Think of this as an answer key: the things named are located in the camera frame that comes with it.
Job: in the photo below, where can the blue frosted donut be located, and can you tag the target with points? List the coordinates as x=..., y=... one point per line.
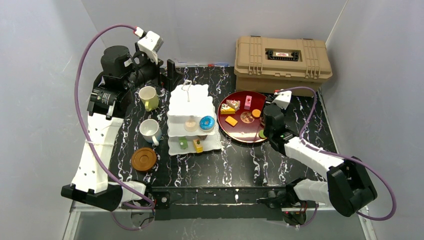
x=207, y=123

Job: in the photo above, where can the triangular sandwich cake slice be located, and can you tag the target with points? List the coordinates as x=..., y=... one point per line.
x=234, y=104

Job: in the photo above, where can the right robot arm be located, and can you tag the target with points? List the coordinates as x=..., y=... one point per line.
x=347, y=185

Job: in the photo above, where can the tan plastic toolbox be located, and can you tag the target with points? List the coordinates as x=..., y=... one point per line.
x=264, y=64

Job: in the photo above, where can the green round cookie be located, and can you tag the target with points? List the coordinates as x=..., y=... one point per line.
x=261, y=134

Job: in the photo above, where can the red round tray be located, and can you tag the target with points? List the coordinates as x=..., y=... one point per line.
x=243, y=132

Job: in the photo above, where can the orange round cookie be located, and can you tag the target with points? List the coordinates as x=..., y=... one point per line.
x=256, y=113

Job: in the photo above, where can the beige round macaron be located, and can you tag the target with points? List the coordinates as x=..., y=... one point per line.
x=191, y=125

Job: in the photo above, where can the yellow triangular cake slice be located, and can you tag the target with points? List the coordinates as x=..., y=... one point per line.
x=225, y=109

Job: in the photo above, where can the yellow-green cup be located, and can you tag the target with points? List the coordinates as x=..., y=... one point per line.
x=149, y=98

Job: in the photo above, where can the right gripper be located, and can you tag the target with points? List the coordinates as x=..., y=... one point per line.
x=269, y=110

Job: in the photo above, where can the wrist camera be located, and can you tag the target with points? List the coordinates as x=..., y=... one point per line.
x=149, y=42
x=282, y=98

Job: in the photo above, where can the pink cake block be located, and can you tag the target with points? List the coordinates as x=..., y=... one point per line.
x=248, y=102

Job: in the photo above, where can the brown round cookie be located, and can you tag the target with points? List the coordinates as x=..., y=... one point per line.
x=247, y=117

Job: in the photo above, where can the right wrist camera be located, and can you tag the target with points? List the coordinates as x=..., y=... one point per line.
x=282, y=98

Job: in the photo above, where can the green swirl roll cake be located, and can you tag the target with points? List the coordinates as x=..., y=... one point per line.
x=183, y=143

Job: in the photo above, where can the white three-tier cake stand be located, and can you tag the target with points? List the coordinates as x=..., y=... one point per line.
x=186, y=101

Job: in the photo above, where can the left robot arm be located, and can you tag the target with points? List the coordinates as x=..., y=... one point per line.
x=111, y=95

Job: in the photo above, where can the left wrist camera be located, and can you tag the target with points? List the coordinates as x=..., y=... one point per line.
x=149, y=42

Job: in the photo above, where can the chocolate swirl roll cake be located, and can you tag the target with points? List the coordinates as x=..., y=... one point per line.
x=202, y=137

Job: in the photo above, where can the orange rectangular biscuit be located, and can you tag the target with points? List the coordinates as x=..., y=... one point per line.
x=231, y=121

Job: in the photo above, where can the white mug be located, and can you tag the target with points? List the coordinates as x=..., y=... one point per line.
x=151, y=131

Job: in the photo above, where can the brown wooden coaster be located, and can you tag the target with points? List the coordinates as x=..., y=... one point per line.
x=143, y=159

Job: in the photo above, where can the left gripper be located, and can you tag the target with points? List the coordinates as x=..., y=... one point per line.
x=161, y=71

